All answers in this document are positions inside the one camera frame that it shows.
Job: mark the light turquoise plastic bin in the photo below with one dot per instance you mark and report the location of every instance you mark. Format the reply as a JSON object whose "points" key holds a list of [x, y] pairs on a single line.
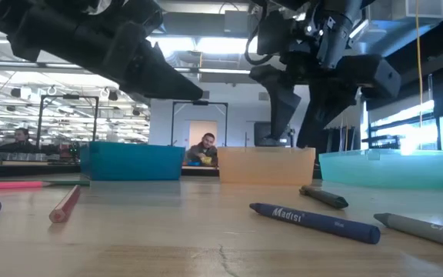
{"points": [[390, 171]]}

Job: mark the black folded panels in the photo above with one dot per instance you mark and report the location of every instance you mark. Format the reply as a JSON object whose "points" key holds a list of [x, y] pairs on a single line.
{"points": [[340, 138]]}

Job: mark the purple pen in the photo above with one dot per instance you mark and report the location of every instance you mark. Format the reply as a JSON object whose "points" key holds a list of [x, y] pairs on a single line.
{"points": [[321, 223]]}

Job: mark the ceiling light strip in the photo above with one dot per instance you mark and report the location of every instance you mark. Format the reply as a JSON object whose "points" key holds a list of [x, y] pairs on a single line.
{"points": [[225, 71]]}

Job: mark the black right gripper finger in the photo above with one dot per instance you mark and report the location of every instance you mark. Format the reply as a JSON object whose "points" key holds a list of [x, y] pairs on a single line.
{"points": [[321, 111], [283, 104]]}

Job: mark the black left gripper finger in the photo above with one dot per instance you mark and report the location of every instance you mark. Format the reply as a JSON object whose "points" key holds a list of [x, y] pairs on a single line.
{"points": [[160, 81]]}

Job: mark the black gantry frame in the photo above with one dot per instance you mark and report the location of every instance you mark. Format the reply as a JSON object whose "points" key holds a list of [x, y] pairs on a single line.
{"points": [[200, 102], [71, 96]]}

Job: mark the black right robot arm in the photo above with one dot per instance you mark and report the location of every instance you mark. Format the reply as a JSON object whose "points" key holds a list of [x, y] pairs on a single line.
{"points": [[337, 31]]}

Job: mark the orange translucent plastic bin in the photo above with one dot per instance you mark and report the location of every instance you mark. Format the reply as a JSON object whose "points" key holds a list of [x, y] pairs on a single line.
{"points": [[264, 167]]}

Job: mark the short red pencil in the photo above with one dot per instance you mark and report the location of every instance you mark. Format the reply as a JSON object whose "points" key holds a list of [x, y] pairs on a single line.
{"points": [[65, 205]]}

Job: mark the ceiling light panel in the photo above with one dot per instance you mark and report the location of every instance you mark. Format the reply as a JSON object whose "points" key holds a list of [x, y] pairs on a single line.
{"points": [[221, 45]]}

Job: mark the dark green crayon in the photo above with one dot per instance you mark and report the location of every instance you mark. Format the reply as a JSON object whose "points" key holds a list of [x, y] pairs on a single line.
{"points": [[325, 197]]}

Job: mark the black wall monitor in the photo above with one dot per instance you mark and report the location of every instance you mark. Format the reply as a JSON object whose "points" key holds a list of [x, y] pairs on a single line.
{"points": [[262, 132]]}

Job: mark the person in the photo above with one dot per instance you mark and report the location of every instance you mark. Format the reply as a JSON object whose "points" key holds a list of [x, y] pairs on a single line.
{"points": [[21, 135], [204, 152]]}

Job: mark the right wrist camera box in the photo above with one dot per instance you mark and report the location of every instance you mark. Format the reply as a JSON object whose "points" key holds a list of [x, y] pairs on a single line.
{"points": [[379, 77]]}

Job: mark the pink pen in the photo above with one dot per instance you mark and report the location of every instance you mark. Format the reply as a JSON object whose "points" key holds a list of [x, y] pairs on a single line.
{"points": [[10, 185]]}

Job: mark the dark blue plastic bin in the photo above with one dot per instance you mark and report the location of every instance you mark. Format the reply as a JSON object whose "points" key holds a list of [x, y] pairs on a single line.
{"points": [[129, 161]]}

